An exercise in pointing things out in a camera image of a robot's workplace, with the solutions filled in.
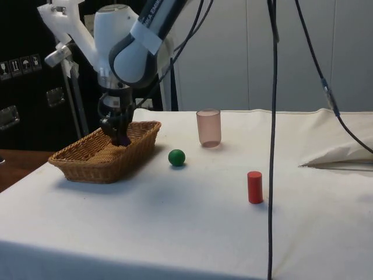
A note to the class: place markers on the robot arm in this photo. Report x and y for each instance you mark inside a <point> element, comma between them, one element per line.
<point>128,43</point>

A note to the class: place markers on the purple triangular block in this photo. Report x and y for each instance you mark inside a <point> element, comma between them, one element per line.
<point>126,142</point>

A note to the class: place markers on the silver metal pole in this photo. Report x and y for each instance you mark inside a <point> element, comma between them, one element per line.
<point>74,99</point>

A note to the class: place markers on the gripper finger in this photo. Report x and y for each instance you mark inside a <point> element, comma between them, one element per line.
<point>124,125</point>
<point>110,128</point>

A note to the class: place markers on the wicker basket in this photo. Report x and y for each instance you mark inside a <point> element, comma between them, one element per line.
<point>96,166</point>

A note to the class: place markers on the green ball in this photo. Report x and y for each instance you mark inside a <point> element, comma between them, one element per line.
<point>176,158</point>

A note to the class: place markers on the see-through pink cup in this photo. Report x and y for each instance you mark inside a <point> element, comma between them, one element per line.
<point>208,128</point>

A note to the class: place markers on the red cylinder block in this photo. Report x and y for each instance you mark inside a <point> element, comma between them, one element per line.
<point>255,188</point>

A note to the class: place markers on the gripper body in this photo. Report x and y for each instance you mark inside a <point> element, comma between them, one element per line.
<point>123,97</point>

